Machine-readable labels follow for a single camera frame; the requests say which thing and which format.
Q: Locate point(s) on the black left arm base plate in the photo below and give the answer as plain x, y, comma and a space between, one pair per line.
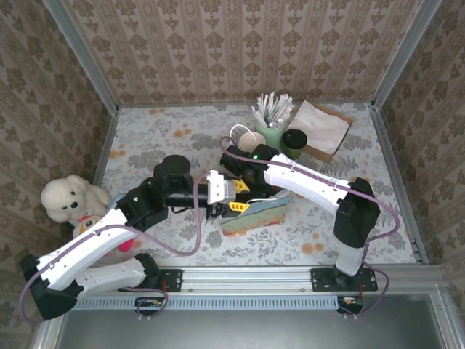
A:
170, 280

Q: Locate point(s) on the aluminium mounting rail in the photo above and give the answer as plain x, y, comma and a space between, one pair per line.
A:
247, 280

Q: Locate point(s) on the green cylindrical holder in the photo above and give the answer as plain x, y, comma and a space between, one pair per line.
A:
270, 136

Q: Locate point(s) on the pink doll with glasses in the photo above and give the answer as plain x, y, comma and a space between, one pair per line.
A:
85, 224

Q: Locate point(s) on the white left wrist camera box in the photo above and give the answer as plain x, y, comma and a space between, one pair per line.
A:
219, 187

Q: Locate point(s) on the white paper napkin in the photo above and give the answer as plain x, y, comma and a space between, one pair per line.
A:
316, 127

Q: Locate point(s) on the brown cardboard box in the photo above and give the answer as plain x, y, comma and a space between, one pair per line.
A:
323, 157

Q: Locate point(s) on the white wrapped straws bundle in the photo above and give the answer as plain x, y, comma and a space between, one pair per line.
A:
272, 107

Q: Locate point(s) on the grey metal sheet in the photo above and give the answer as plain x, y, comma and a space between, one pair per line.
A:
236, 331

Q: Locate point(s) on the white plush dog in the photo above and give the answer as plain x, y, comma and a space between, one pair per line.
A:
65, 196

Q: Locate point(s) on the green coffee cup black lid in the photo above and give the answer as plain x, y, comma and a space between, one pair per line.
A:
295, 143

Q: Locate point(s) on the landscape print paper bag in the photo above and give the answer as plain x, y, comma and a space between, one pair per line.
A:
254, 218

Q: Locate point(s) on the aluminium frame post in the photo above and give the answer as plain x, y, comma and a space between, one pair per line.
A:
80, 54
407, 54

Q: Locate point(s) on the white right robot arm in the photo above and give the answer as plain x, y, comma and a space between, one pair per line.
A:
309, 181

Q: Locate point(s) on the aluminium table side rail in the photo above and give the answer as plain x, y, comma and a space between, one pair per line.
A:
102, 160
390, 152

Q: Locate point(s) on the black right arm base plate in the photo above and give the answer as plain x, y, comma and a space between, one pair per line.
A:
321, 280

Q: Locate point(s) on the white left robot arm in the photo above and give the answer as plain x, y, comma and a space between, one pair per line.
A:
91, 236

